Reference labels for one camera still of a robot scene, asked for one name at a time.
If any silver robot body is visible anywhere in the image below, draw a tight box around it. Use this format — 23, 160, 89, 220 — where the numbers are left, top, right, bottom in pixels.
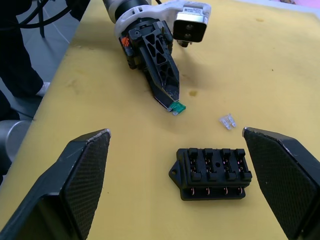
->
0, 119, 35, 186

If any black looped cable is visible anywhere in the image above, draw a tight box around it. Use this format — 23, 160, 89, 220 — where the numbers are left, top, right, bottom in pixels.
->
14, 0, 76, 38

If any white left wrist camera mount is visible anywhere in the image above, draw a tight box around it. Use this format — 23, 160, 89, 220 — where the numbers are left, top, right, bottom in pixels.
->
114, 0, 212, 48

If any small clear fuse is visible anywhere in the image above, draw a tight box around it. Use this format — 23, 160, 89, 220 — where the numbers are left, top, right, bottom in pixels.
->
218, 113, 238, 131

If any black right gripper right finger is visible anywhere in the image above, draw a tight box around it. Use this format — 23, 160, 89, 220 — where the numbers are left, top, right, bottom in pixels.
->
241, 126, 320, 240

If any white shoe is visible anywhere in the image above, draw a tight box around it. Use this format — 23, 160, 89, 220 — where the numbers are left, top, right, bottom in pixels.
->
35, 81, 52, 98

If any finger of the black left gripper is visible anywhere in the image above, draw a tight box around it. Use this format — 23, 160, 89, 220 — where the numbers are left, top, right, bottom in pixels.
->
144, 73, 177, 111
138, 31, 181, 104

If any small green fuse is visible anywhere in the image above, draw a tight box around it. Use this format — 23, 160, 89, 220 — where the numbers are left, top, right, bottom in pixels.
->
166, 101, 186, 116

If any black fuse box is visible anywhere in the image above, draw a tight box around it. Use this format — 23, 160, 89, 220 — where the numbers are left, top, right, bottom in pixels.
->
168, 147, 253, 202

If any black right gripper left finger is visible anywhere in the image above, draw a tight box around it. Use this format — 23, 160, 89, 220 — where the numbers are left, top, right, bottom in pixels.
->
0, 128, 112, 240

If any yellow foam mat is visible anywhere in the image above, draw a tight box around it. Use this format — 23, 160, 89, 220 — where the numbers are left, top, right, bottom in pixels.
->
0, 0, 320, 240

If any person in dark trousers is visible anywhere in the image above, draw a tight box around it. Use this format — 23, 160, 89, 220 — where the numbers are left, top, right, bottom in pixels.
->
0, 0, 52, 121

